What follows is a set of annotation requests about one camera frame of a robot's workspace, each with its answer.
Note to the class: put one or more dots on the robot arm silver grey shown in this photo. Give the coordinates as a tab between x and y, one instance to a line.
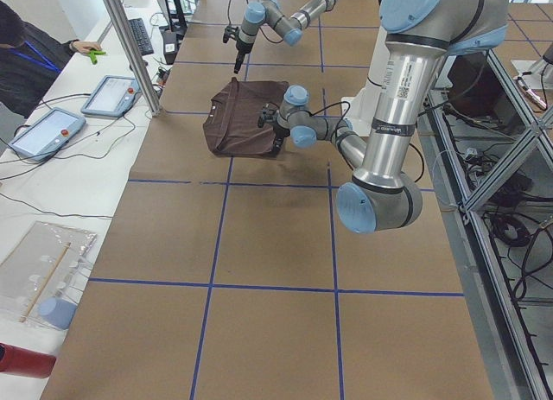
289	28
420	35

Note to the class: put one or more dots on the light blue cup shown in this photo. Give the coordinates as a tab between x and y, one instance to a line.
57	312

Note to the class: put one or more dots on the aluminium frame post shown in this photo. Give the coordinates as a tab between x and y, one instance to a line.
121	25

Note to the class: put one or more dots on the person in dark jacket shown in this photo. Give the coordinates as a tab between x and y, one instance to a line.
31	61

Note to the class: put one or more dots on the far teach pendant tablet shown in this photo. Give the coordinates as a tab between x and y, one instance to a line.
113	97

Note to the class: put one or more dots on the teach pendant tablet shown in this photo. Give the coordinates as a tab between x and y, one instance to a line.
113	97
45	137

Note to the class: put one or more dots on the black box white label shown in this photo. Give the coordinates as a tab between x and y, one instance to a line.
170	46

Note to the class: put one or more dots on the black keyboard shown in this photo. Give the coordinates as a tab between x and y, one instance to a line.
141	36

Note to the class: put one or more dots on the clear plastic bag sheet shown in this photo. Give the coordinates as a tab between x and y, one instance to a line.
24	269

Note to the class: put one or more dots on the brown t-shirt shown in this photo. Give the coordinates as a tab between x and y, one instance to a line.
231	127

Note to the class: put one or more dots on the wooden stick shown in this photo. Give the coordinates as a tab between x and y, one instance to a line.
24	316

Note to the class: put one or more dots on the red cylinder bottle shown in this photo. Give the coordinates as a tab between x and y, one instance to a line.
23	362

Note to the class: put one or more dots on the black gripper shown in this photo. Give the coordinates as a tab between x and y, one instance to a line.
241	50
279	137

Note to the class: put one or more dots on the green plastic clamp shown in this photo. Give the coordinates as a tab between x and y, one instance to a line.
94	55

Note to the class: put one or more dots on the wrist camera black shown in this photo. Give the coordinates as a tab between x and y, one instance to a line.
230	33
268	115

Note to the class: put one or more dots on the near teach pendant tablet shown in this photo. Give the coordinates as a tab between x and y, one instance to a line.
45	137

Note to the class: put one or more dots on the white pedestal column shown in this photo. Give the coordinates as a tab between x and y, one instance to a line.
363	105

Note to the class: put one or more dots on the aluminium frame rail structure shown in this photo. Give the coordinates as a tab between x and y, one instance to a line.
486	128

